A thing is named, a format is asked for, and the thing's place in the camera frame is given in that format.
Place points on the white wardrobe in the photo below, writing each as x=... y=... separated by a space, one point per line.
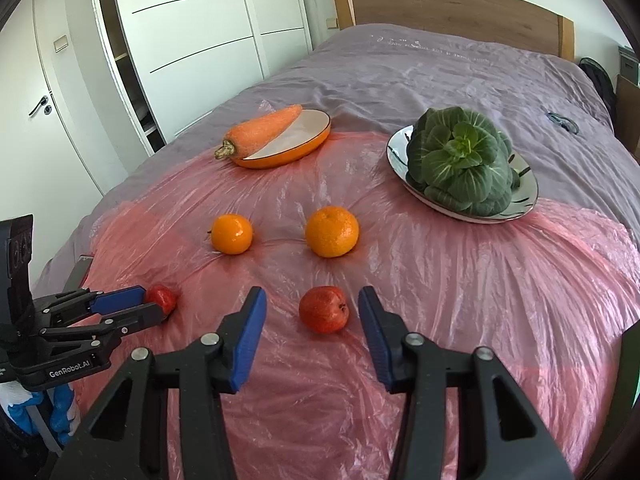
x=200 y=35

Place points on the wooden nightstand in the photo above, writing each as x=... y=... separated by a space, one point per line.
x=630 y=115

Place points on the wall socket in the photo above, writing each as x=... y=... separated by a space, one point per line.
x=332 y=23

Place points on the bed with purple cover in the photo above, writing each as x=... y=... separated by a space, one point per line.
x=400 y=85

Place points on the pink plastic sheet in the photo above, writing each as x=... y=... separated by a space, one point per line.
x=475 y=285

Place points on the grey printer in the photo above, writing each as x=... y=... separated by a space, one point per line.
x=630 y=62

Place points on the orange rimmed plate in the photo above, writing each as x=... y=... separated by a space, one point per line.
x=300 y=135

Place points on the white patterned plate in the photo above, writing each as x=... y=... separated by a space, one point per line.
x=395 y=152

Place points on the black backpack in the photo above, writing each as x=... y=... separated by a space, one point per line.
x=597 y=85

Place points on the green bok choy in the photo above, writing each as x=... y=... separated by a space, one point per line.
x=460 y=160

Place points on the person's left hand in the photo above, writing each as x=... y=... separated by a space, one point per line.
x=65 y=410

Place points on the wall light switch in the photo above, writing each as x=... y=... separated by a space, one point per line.
x=60 y=43

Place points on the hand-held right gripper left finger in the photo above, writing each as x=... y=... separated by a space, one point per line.
x=250 y=340

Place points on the red tomato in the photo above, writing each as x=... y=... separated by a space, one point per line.
x=162 y=297

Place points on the white door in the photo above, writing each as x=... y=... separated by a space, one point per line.
x=60 y=160

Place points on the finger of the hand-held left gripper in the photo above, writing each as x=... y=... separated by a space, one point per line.
x=117 y=300
x=135 y=319

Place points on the red apple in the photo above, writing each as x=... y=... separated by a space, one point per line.
x=324 y=309

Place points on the orange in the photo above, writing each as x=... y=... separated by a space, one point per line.
x=231 y=234
x=332 y=231

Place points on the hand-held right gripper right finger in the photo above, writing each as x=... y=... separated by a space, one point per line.
x=375 y=340

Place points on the carrot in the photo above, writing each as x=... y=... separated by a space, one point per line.
x=260 y=130

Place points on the wooden headboard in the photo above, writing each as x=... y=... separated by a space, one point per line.
x=450 y=7

